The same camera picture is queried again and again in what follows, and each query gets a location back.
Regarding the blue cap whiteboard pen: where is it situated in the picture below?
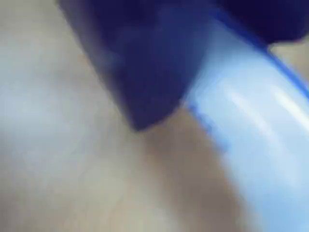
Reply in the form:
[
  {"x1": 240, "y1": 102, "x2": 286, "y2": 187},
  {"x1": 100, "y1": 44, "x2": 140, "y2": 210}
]
[{"x1": 185, "y1": 7, "x2": 309, "y2": 232}]

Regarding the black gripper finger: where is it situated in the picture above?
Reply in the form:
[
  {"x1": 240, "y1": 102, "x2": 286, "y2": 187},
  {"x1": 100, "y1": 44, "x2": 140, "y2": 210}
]
[
  {"x1": 57, "y1": 0, "x2": 218, "y2": 132},
  {"x1": 217, "y1": 0, "x2": 309, "y2": 47}
]

